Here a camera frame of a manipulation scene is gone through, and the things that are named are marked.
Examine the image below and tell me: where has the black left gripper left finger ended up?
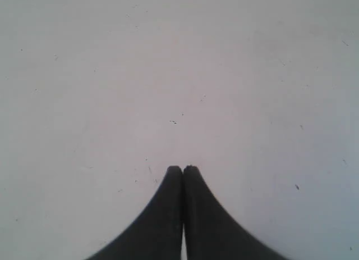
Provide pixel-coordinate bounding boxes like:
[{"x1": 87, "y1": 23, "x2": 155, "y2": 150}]
[{"x1": 90, "y1": 166, "x2": 183, "y2": 259}]

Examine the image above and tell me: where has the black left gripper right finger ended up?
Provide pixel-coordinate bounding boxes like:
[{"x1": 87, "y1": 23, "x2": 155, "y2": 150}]
[{"x1": 183, "y1": 166, "x2": 285, "y2": 259}]

